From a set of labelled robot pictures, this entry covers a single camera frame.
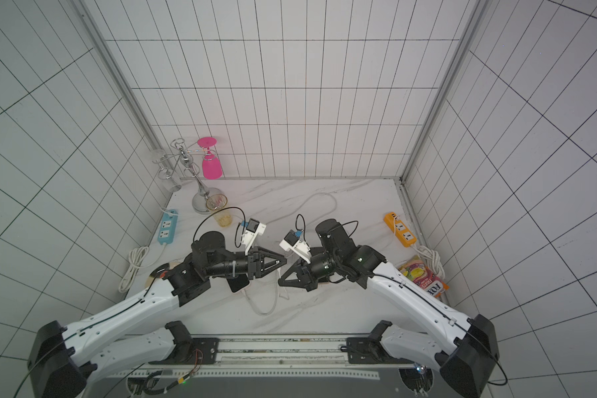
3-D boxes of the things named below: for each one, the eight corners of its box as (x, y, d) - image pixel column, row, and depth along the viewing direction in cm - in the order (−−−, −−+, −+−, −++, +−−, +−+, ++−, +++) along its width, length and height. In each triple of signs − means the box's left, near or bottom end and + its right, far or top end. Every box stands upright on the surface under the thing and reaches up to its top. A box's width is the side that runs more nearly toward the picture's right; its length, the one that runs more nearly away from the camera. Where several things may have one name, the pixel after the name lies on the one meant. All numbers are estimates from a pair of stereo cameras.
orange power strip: (403, 249, 98) (406, 244, 95) (381, 219, 107) (383, 214, 104) (414, 244, 99) (418, 239, 96) (391, 215, 109) (394, 210, 106)
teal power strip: (159, 245, 98) (156, 241, 96) (166, 214, 108) (163, 210, 106) (174, 242, 99) (172, 239, 97) (179, 212, 109) (177, 208, 107)
